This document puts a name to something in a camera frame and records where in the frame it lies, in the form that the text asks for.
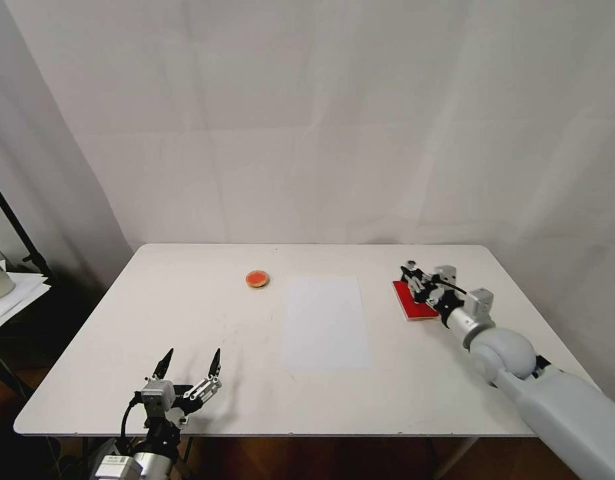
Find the white paper sheet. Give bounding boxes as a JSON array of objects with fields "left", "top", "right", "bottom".
[{"left": 279, "top": 275, "right": 374, "bottom": 372}]

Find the stack of white papers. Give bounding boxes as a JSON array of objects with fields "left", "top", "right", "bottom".
[{"left": 0, "top": 271, "right": 53, "bottom": 342}]

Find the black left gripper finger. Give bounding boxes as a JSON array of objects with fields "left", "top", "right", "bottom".
[
  {"left": 143, "top": 348, "right": 175, "bottom": 389},
  {"left": 182, "top": 348, "right": 224, "bottom": 404}
]

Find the white backdrop cloth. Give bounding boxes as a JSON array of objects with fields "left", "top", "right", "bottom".
[{"left": 0, "top": 0, "right": 615, "bottom": 321}]

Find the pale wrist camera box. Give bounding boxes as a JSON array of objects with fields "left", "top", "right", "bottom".
[
  {"left": 432, "top": 265, "right": 460, "bottom": 289},
  {"left": 140, "top": 377, "right": 176, "bottom": 417}
]

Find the red rectangular ink pad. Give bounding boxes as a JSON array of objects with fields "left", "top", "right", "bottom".
[{"left": 391, "top": 279, "right": 440, "bottom": 324}]

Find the black metal stand pole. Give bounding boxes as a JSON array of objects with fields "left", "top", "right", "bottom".
[{"left": 0, "top": 169, "right": 55, "bottom": 287}]

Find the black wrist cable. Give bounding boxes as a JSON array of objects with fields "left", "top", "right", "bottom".
[
  {"left": 119, "top": 391, "right": 142, "bottom": 444},
  {"left": 433, "top": 281, "right": 470, "bottom": 299}
]

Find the round orange ink pad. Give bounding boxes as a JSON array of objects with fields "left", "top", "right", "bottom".
[{"left": 245, "top": 269, "right": 272, "bottom": 291}]

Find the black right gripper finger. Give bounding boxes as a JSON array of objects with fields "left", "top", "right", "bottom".
[
  {"left": 399, "top": 267, "right": 434, "bottom": 290},
  {"left": 408, "top": 281, "right": 438, "bottom": 307}
]

